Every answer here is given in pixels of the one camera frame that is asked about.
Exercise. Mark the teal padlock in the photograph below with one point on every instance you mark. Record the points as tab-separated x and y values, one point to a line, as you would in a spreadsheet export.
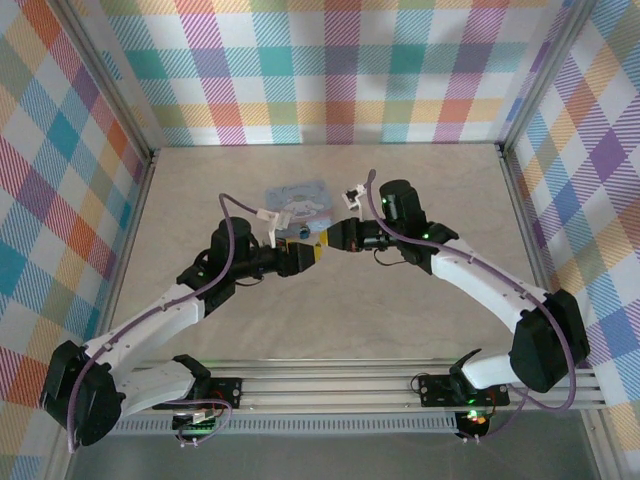
303	232

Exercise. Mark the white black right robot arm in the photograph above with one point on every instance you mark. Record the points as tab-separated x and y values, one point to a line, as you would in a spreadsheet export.
480	280

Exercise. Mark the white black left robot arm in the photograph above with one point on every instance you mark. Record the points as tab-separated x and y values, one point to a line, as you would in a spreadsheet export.
150	320

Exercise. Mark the pastel cartoon tin box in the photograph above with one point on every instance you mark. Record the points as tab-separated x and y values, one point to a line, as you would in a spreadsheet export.
300	200

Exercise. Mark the small green-lit circuit board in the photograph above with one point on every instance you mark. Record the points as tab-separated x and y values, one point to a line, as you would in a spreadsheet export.
195	425

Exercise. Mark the small circuit board orange light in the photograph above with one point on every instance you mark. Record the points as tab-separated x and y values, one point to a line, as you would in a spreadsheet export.
475	417

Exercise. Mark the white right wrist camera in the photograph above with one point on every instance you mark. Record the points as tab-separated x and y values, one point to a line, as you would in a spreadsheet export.
352	196

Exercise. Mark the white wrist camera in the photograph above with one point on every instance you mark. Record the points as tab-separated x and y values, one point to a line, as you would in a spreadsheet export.
274	222
352	196

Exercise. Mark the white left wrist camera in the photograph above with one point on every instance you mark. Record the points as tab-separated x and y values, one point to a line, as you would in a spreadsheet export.
274	222

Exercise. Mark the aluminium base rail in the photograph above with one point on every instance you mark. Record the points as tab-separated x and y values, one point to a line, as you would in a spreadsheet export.
325	385

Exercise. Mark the aluminium frame post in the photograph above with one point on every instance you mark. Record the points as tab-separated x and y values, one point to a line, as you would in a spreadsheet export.
107	80
545	75

